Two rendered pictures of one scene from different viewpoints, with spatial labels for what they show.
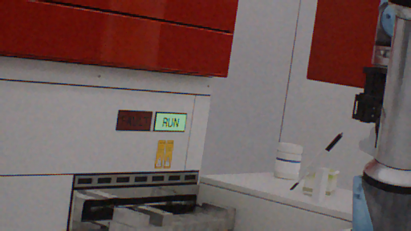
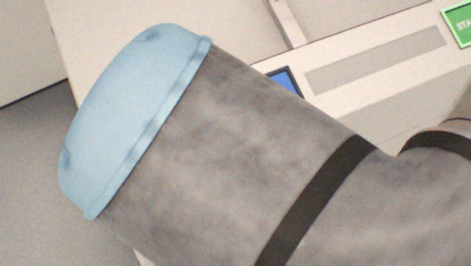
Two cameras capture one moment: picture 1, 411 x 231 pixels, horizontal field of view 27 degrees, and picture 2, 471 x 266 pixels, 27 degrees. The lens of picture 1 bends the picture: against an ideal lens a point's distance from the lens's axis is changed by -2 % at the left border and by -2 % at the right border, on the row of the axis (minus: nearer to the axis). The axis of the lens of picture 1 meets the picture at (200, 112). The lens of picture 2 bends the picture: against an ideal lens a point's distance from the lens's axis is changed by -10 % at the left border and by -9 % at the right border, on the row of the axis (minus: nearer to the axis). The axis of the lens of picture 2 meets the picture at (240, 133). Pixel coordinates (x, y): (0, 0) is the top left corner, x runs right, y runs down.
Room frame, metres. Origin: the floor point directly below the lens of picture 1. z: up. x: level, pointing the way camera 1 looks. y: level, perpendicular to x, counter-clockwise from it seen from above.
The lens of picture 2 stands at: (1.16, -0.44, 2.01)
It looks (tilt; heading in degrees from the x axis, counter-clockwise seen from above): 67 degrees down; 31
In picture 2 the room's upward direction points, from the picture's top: 2 degrees counter-clockwise
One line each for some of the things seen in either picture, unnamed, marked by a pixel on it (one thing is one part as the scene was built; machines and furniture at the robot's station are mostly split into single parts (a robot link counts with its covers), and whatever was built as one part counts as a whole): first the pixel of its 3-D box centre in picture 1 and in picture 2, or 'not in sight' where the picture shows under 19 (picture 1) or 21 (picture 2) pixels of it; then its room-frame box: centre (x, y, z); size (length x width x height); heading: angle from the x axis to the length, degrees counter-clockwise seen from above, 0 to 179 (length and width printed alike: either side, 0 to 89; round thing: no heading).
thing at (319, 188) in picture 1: (315, 174); not in sight; (2.10, -0.30, 1.03); 0.06 x 0.04 x 0.13; 52
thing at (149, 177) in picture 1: (140, 179); not in sight; (2.09, 0.12, 0.96); 0.44 x 0.01 x 0.02; 142
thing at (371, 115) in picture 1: (381, 96); not in sight; (1.81, -0.37, 1.25); 0.09 x 0.08 x 0.12; 52
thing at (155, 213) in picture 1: (154, 215); not in sight; (2.00, 0.07, 0.89); 0.08 x 0.03 x 0.03; 52
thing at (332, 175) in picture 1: (320, 182); not in sight; (2.21, -0.33, 1.00); 0.07 x 0.07 x 0.07; 71
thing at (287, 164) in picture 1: (288, 160); not in sight; (2.46, -0.26, 1.01); 0.07 x 0.07 x 0.10
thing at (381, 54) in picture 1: (389, 58); not in sight; (1.80, -0.37, 1.33); 0.08 x 0.08 x 0.05
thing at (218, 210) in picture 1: (217, 209); not in sight; (2.19, -0.08, 0.89); 0.08 x 0.03 x 0.03; 52
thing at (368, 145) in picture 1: (371, 147); not in sight; (1.79, -0.36, 1.14); 0.06 x 0.03 x 0.09; 52
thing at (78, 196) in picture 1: (138, 205); not in sight; (2.09, 0.12, 0.89); 0.44 x 0.02 x 0.10; 142
